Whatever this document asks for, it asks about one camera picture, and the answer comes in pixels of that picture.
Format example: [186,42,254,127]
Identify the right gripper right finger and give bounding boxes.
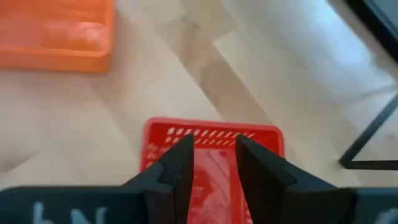
[235,135,398,224]

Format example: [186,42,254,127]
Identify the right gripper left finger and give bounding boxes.
[0,134,195,224]

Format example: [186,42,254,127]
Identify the red plastic slotted basket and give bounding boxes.
[139,116,285,224]

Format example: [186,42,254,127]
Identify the orange plastic slotted basket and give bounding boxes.
[0,0,116,74]

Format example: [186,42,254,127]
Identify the wooden shelf with black legs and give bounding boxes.
[338,93,398,171]

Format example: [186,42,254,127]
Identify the black metal table frame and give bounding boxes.
[343,0,398,62]

